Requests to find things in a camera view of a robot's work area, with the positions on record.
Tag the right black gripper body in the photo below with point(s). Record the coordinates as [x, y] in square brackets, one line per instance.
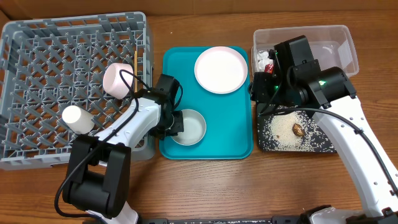
[259, 90]

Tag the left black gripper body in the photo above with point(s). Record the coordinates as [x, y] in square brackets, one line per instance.
[169, 127]

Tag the grey metal bowl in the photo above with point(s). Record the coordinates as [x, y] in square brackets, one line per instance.
[194, 128]

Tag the brown food scrap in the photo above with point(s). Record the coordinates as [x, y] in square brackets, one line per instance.
[298, 130]

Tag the large white plate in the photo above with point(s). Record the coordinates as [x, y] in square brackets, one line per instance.
[221, 70]

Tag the small white bowl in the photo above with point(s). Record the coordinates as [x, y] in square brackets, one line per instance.
[112, 82]

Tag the wooden chopstick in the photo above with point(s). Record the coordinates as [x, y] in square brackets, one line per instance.
[135, 71]

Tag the white cup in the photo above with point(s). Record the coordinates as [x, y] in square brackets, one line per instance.
[78, 119]

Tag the red snack wrapper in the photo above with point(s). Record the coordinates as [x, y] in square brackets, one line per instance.
[269, 68]

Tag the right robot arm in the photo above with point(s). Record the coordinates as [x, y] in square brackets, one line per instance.
[334, 106]

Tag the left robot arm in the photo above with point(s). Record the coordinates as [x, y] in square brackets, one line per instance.
[97, 179]

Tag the black tray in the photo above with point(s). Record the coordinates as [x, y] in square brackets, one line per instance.
[264, 143]

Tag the teal plastic tray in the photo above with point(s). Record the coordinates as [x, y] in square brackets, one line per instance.
[228, 117]

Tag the clear plastic bin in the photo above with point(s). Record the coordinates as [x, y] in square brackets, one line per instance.
[331, 45]

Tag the grey plastic dish rack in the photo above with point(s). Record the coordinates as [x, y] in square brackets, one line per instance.
[49, 64]

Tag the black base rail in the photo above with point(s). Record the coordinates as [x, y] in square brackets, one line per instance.
[284, 219]

